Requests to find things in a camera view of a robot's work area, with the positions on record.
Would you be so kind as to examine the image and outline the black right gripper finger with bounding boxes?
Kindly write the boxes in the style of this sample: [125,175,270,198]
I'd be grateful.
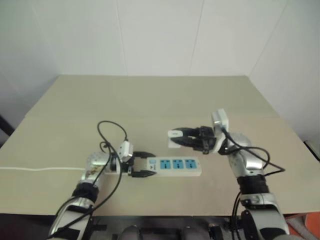
[172,136,201,152]
[171,126,202,138]

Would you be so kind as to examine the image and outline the white charger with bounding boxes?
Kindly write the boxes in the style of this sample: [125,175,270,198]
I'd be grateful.
[167,129,185,149]

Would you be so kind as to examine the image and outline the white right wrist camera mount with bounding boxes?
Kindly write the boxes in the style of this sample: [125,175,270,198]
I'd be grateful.
[210,108,230,155]

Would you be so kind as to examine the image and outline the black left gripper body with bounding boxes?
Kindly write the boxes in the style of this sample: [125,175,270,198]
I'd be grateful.
[122,155,138,177]

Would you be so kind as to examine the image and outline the black object at room edge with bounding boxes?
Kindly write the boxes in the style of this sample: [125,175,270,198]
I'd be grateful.
[0,113,15,141]

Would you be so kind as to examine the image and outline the white power strip cord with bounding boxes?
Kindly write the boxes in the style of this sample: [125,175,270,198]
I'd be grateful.
[0,166,86,173]

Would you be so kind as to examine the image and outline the white power strip blue sockets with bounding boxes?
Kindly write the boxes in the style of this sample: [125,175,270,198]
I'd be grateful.
[103,156,203,178]

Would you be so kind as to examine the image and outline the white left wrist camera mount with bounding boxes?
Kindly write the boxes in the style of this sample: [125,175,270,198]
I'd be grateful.
[116,141,135,162]

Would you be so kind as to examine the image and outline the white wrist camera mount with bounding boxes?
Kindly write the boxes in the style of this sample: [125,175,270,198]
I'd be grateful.
[210,108,230,155]
[116,141,135,162]

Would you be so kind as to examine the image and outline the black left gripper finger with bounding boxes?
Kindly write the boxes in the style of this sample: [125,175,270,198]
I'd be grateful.
[133,150,157,164]
[129,169,157,179]

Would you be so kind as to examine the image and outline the orange object beside table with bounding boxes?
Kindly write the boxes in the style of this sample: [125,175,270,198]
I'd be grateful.
[286,211,320,240]

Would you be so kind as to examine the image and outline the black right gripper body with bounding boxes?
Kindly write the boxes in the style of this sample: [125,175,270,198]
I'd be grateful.
[193,126,217,155]

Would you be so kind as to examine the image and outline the black frame under table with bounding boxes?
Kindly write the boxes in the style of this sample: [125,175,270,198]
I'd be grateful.
[91,216,232,240]

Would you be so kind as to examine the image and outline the dark rounded shape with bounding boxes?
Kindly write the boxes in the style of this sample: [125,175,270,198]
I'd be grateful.
[118,224,141,240]

